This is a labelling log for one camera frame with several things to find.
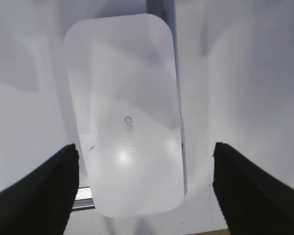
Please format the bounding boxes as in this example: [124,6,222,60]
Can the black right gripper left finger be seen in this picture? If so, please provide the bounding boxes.
[0,144,78,235]

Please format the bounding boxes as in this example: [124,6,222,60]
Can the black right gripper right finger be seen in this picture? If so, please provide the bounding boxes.
[213,142,294,235]

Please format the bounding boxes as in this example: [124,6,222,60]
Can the white board with aluminium frame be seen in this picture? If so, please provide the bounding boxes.
[0,0,211,212]

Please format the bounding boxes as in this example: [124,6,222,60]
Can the white rectangular board eraser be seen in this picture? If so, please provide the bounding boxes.
[63,14,184,217]

